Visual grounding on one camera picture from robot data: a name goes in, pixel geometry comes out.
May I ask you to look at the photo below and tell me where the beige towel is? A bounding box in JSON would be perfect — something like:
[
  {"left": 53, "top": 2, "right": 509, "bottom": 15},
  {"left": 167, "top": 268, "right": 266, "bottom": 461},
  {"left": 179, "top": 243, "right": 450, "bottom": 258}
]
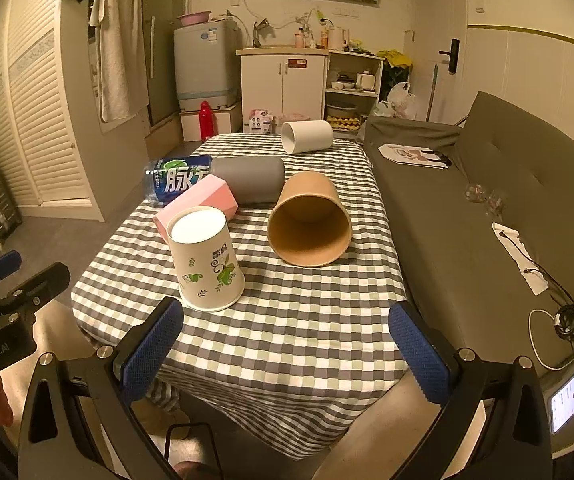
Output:
[{"left": 89, "top": 0, "right": 151, "bottom": 124}]

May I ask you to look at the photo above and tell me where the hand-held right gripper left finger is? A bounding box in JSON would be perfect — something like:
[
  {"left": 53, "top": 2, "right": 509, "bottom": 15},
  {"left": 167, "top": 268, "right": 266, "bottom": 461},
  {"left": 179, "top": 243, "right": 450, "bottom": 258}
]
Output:
[{"left": 17, "top": 296, "right": 185, "bottom": 480}]

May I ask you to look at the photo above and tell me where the blue drink bottle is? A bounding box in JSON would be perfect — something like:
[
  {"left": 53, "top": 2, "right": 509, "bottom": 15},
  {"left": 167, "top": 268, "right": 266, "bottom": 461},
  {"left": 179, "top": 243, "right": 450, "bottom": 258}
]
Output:
[{"left": 144, "top": 156, "right": 214, "bottom": 207}]

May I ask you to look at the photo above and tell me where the white kettle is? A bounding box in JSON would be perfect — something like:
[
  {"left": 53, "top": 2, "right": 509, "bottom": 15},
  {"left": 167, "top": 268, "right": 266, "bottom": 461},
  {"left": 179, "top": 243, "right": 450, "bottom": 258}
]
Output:
[{"left": 328, "top": 26, "right": 351, "bottom": 52}]

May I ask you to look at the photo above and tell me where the white sink cabinet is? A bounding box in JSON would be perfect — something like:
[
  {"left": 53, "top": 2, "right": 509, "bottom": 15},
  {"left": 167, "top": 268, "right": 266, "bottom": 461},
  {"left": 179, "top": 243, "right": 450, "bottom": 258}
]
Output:
[{"left": 236, "top": 46, "right": 330, "bottom": 134}]

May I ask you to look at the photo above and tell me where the brown paper cup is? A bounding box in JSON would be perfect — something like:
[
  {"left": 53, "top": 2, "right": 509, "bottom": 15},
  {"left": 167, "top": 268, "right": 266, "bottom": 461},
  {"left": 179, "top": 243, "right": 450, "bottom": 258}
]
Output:
[{"left": 267, "top": 171, "right": 353, "bottom": 268}]

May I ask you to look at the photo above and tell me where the metal faucet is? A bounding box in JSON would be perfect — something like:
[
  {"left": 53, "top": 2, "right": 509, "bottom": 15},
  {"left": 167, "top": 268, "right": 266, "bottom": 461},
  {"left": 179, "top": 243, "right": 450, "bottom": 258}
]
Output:
[{"left": 252, "top": 17, "right": 272, "bottom": 49}]

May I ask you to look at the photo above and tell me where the checked tablecloth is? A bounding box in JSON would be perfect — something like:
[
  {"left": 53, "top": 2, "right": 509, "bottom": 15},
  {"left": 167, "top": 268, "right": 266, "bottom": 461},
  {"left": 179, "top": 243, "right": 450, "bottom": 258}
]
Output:
[{"left": 71, "top": 133, "right": 409, "bottom": 461}]

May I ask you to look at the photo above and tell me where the grey sofa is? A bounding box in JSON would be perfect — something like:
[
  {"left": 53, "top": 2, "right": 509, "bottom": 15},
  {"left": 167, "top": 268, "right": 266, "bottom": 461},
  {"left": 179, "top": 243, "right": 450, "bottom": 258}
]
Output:
[{"left": 362, "top": 91, "right": 574, "bottom": 461}]

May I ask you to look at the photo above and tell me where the grey cup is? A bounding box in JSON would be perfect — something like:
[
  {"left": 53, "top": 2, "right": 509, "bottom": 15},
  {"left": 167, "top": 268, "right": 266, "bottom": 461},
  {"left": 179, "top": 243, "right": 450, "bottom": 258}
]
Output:
[{"left": 210, "top": 156, "right": 286, "bottom": 205}]

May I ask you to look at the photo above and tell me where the white door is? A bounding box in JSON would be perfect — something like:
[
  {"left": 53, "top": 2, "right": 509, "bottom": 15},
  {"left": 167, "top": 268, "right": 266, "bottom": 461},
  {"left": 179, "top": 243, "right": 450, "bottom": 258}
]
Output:
[{"left": 409, "top": 0, "right": 468, "bottom": 124}]

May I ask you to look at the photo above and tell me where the pink basin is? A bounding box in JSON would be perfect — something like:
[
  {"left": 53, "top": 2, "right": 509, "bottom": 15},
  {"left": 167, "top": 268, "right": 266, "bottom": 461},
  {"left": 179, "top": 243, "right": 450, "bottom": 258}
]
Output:
[{"left": 177, "top": 11, "right": 212, "bottom": 29}]

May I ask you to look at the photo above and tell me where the pink box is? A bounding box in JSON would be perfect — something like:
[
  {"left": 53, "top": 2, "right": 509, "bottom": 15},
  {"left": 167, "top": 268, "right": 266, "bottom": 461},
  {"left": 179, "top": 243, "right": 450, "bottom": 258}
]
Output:
[{"left": 153, "top": 174, "right": 239, "bottom": 242}]

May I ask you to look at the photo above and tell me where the yellow bag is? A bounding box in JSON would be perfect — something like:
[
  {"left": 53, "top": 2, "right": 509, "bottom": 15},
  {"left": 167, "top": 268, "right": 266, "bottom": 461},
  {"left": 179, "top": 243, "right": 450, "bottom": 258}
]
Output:
[{"left": 377, "top": 49, "right": 413, "bottom": 70}]

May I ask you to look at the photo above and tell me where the white paper sheet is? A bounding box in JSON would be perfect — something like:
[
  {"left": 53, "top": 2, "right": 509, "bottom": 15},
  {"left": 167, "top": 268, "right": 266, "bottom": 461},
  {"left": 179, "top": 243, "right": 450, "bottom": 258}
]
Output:
[{"left": 491, "top": 221, "right": 551, "bottom": 295}]

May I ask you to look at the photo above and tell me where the mop handle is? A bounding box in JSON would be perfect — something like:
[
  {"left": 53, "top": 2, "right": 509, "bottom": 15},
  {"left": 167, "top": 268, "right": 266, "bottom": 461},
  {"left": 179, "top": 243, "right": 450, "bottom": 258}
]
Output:
[{"left": 426, "top": 64, "right": 439, "bottom": 122}]

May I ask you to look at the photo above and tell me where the washing machine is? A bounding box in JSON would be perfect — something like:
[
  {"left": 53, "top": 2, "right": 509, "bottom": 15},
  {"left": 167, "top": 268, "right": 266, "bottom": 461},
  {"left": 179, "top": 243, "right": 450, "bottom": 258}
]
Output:
[{"left": 173, "top": 22, "right": 242, "bottom": 111}]

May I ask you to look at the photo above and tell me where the egg tray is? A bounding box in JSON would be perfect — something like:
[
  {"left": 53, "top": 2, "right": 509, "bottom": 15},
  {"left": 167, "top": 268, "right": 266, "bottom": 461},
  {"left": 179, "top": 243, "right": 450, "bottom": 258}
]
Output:
[{"left": 326, "top": 115, "right": 363, "bottom": 131}]

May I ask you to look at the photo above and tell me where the white plastic bag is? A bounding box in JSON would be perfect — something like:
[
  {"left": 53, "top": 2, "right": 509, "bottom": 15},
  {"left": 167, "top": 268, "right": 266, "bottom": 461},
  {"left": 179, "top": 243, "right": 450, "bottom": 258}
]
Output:
[{"left": 373, "top": 81, "right": 418, "bottom": 120}]

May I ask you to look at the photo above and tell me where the white open shelf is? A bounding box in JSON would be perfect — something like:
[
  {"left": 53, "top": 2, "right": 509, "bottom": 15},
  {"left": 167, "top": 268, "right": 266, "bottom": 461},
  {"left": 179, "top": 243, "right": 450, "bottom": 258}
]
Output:
[{"left": 324, "top": 50, "right": 386, "bottom": 132}]

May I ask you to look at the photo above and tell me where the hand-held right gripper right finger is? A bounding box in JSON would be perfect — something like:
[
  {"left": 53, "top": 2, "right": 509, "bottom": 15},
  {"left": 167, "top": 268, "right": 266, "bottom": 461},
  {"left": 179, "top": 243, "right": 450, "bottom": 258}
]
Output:
[{"left": 312, "top": 301, "right": 554, "bottom": 480}]

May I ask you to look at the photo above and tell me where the red bottle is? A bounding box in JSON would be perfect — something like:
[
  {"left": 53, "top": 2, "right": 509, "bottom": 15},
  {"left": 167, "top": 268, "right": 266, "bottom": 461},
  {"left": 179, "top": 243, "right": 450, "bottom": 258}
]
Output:
[{"left": 198, "top": 100, "right": 216, "bottom": 142}]

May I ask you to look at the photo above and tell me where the black door handle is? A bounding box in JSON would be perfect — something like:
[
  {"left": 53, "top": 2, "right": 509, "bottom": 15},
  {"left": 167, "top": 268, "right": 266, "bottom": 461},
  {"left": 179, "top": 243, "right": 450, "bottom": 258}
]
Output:
[{"left": 438, "top": 38, "right": 461, "bottom": 77}]

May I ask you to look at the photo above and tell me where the smartphone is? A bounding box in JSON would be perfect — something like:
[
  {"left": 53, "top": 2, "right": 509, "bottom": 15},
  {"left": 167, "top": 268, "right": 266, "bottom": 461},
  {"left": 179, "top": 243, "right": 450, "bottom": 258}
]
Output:
[{"left": 550, "top": 364, "right": 574, "bottom": 435}]

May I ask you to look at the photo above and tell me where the white louvred wardrobe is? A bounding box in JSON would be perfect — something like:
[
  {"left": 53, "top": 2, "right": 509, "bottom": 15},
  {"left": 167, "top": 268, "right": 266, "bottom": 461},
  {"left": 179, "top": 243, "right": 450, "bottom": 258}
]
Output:
[{"left": 0, "top": 0, "right": 151, "bottom": 222}]

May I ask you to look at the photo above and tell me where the black cable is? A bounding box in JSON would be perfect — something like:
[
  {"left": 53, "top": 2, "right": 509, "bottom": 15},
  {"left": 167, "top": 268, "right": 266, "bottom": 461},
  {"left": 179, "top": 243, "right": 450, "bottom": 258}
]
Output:
[{"left": 497, "top": 230, "right": 574, "bottom": 342}]

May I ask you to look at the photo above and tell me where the white cable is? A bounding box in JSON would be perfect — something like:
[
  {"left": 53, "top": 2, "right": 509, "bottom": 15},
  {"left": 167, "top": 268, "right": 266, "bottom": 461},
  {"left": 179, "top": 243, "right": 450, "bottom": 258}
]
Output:
[{"left": 528, "top": 307, "right": 574, "bottom": 372}]

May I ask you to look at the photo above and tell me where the white floral paper cup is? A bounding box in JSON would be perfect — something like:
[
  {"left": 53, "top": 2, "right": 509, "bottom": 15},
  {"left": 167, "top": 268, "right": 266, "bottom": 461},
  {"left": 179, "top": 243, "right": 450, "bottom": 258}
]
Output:
[{"left": 166, "top": 206, "right": 246, "bottom": 312}]

